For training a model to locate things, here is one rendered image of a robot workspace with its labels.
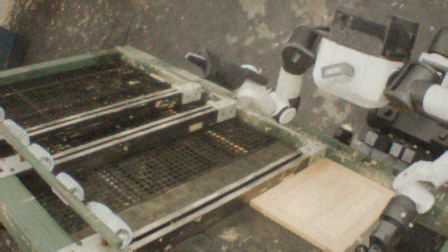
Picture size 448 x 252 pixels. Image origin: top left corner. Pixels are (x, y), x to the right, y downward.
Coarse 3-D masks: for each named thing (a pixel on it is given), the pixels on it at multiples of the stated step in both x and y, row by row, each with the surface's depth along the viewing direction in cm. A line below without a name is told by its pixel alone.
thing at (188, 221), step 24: (312, 144) 183; (264, 168) 162; (288, 168) 164; (216, 192) 145; (240, 192) 147; (264, 192) 158; (168, 216) 131; (192, 216) 133; (216, 216) 140; (96, 240) 112; (144, 240) 120; (168, 240) 127
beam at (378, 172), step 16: (128, 48) 275; (144, 64) 255; (160, 64) 255; (176, 80) 239; (208, 96) 225; (240, 112) 213; (240, 128) 216; (272, 128) 202; (304, 128) 201; (304, 144) 191; (336, 144) 190; (336, 160) 182; (368, 176) 173; (384, 176) 170; (432, 192) 162; (432, 208) 156; (432, 224) 157
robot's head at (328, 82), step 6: (318, 72) 136; (330, 72) 134; (336, 72) 132; (318, 78) 136; (330, 78) 134; (336, 78) 133; (342, 78) 132; (318, 84) 137; (324, 84) 136; (330, 84) 135; (342, 84) 140
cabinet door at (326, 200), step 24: (312, 168) 176; (336, 168) 178; (288, 192) 159; (312, 192) 161; (336, 192) 163; (360, 192) 164; (384, 192) 165; (288, 216) 146; (312, 216) 148; (336, 216) 149; (360, 216) 150; (312, 240) 137; (336, 240) 137
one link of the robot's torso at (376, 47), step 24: (336, 24) 142; (360, 24) 136; (384, 24) 131; (336, 48) 143; (360, 48) 137; (384, 48) 133; (360, 72) 138; (384, 72) 134; (360, 96) 139; (384, 96) 139
